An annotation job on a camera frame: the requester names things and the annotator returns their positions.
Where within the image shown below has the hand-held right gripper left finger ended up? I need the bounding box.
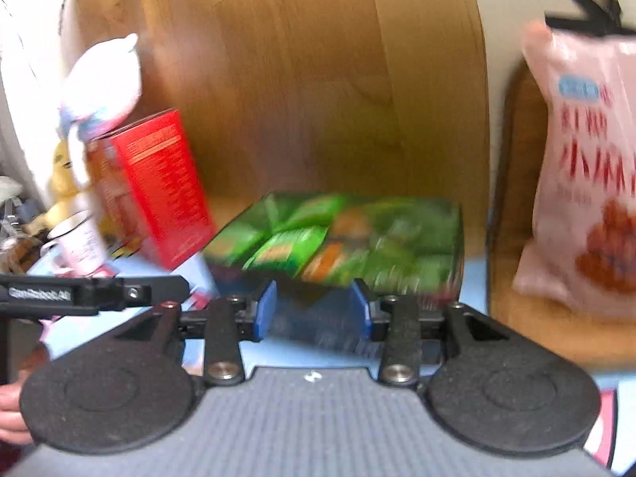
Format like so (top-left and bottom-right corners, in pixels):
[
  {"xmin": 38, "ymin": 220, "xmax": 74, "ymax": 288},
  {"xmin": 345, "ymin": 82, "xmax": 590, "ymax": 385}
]
[{"xmin": 114, "ymin": 279, "xmax": 278, "ymax": 387}]

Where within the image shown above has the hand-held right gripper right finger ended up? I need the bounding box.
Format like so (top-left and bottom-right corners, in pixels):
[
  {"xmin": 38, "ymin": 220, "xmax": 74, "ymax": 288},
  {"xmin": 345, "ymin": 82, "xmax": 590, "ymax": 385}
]
[{"xmin": 349, "ymin": 278, "xmax": 508, "ymax": 387}]

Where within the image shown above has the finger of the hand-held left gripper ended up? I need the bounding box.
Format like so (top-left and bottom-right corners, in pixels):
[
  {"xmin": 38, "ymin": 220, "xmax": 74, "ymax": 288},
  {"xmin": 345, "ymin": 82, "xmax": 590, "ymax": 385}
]
[{"xmin": 0, "ymin": 274, "xmax": 190, "ymax": 318}]

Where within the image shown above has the pile of green snack packets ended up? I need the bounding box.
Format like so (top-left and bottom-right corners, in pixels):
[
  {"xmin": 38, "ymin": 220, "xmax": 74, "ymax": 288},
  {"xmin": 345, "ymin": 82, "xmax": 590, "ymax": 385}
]
[{"xmin": 206, "ymin": 194, "xmax": 456, "ymax": 290}]

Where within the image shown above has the black cardboard box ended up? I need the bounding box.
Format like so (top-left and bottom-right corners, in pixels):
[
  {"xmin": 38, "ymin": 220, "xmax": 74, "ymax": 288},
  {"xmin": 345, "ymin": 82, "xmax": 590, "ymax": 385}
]
[{"xmin": 203, "ymin": 191, "xmax": 466, "ymax": 310}]

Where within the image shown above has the person's left hand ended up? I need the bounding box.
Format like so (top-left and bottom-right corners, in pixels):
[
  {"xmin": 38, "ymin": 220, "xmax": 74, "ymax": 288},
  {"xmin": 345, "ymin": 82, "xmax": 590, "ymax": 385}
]
[{"xmin": 0, "ymin": 382, "xmax": 33, "ymax": 445}]

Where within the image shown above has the white enamel mug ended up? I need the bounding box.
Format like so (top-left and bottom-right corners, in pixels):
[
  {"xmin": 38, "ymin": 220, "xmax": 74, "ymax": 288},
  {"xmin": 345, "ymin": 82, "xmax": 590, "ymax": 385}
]
[{"xmin": 46, "ymin": 210, "xmax": 113, "ymax": 277}]

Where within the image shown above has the yellow plush toy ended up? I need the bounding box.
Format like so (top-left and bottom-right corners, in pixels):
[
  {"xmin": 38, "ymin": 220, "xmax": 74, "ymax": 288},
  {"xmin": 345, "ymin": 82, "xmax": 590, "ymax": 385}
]
[{"xmin": 46, "ymin": 142, "xmax": 89, "ymax": 220}]

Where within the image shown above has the cartoon printed blanket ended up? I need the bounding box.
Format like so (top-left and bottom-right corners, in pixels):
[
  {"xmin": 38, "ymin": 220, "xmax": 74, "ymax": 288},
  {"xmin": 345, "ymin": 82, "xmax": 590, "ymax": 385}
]
[{"xmin": 22, "ymin": 251, "xmax": 636, "ymax": 474}]

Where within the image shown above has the red gift bag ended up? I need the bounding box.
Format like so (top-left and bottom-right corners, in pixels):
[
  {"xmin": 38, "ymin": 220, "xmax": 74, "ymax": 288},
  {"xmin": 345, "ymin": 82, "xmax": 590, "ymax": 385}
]
[{"xmin": 85, "ymin": 108, "xmax": 217, "ymax": 270}]

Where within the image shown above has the brown seat cushion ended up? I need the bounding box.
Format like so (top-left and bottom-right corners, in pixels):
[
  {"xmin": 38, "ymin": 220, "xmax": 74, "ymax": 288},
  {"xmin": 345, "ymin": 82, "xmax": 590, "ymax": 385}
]
[{"xmin": 488, "ymin": 64, "xmax": 636, "ymax": 374}]

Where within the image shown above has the pastel plush toy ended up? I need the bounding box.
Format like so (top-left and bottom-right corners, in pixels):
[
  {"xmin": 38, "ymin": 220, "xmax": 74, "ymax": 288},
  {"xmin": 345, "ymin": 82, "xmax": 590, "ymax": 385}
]
[{"xmin": 58, "ymin": 34, "xmax": 143, "ymax": 190}]

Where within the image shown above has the wooden headboard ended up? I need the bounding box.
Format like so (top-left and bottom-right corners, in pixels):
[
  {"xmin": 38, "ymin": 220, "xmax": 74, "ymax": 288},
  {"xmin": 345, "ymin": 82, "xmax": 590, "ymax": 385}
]
[{"xmin": 74, "ymin": 0, "xmax": 494, "ymax": 260}]

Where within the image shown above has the large pink snack bag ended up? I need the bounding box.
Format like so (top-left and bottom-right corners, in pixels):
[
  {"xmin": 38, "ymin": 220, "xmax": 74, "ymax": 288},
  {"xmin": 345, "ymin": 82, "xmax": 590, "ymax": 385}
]
[{"xmin": 512, "ymin": 20, "xmax": 636, "ymax": 320}]

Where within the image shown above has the black strap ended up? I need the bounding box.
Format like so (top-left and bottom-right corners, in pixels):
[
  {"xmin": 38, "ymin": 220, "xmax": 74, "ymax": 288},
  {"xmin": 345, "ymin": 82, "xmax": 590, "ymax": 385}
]
[{"xmin": 544, "ymin": 0, "xmax": 636, "ymax": 39}]

